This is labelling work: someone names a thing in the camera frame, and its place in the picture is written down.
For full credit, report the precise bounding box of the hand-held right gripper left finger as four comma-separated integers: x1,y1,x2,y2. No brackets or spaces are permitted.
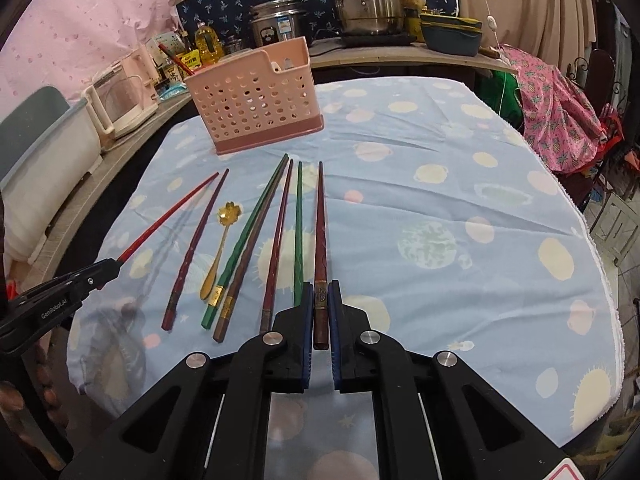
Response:
59,280,314,480

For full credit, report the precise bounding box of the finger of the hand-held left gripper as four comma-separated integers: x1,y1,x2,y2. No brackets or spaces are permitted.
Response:
62,258,122,282
70,271,119,298

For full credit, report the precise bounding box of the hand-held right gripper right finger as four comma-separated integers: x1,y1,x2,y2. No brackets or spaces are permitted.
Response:
330,280,576,480

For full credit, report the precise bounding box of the brown chopstick gold band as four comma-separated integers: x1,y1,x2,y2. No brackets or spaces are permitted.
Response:
212,170,286,344

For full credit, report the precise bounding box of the dark red chopstick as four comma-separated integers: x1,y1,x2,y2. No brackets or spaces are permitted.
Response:
259,159,295,335
161,168,230,331

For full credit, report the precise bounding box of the reddish brown chopstick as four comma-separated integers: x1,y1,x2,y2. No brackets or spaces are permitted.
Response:
312,161,331,351

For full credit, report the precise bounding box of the green chopstick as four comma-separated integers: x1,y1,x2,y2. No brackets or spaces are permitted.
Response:
292,161,305,307
201,153,290,330

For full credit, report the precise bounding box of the pink plastic utensil basket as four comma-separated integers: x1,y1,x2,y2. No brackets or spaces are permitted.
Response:
185,36,325,156

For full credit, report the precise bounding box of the grey blue dish rack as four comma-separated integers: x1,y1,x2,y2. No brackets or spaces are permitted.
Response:
0,85,104,263

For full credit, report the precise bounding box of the gold flower spoon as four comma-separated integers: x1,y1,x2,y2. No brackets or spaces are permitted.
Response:
200,202,240,302

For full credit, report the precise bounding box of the cream glass kettle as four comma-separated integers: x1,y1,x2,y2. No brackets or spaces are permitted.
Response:
82,66,161,142

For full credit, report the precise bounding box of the blue wipes packet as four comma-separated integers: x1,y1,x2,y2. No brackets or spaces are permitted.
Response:
154,82,190,105

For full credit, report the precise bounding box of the dark sauce bottle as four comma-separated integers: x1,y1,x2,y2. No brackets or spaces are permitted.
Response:
162,59,187,87

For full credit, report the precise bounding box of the pink appliance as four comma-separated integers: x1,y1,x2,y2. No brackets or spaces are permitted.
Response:
131,44,162,92

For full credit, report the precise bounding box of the white green bag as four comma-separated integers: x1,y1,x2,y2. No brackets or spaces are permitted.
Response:
149,33,185,59

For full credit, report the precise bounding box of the cooking oil bottle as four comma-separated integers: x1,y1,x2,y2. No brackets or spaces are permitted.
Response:
194,22,223,67

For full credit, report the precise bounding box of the pink dotted curtain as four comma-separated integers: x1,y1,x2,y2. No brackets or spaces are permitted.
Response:
0,0,266,128

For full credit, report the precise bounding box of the green cloth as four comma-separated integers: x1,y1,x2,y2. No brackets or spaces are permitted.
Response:
491,66,524,127

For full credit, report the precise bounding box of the steel rice cooker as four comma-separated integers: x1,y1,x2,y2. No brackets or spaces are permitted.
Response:
249,0,312,50

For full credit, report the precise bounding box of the black induction cooker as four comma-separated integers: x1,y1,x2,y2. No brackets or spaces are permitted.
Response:
340,30,418,47

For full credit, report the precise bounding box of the pink pineapple print cloth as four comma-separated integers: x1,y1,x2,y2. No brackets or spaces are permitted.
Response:
500,44,610,177

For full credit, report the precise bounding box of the blue bowl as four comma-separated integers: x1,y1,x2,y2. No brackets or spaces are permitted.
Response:
422,27,483,57

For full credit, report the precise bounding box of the beige curtain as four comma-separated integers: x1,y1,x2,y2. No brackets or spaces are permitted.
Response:
452,0,601,70

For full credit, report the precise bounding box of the white cord with switch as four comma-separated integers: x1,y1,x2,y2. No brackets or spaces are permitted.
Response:
472,0,517,128

